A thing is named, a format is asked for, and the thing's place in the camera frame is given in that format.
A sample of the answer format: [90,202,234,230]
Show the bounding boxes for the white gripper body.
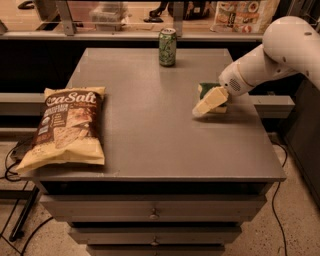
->
[218,60,253,96]

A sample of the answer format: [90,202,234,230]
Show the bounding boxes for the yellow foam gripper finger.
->
[192,86,229,117]

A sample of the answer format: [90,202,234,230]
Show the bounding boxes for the green and yellow sponge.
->
[196,83,228,115]

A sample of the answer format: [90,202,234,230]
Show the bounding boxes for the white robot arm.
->
[192,16,320,117]

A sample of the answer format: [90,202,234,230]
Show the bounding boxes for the printed snack bag background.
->
[210,0,280,33]

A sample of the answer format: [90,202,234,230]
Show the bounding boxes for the green soda can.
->
[159,28,177,67]

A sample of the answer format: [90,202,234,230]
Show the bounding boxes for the grey drawer cabinet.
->
[27,48,285,256]

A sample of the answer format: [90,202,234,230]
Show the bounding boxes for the clear plastic container background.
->
[89,1,128,31]

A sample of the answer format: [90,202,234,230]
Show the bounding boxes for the top drawer knob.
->
[149,209,160,220]

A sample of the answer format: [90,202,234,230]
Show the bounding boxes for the drawer knob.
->
[149,209,160,220]
[150,236,159,246]

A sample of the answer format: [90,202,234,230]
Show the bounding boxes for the sea salt chips bag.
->
[17,87,105,174]

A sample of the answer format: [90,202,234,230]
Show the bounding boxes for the metal railing shelf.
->
[0,0,320,43]

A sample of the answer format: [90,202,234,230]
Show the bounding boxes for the black metal stand leg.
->
[9,187,39,242]

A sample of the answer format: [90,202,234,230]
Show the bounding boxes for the black cable right floor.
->
[270,141,289,256]

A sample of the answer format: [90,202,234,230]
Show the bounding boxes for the black cables left floor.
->
[0,137,54,256]

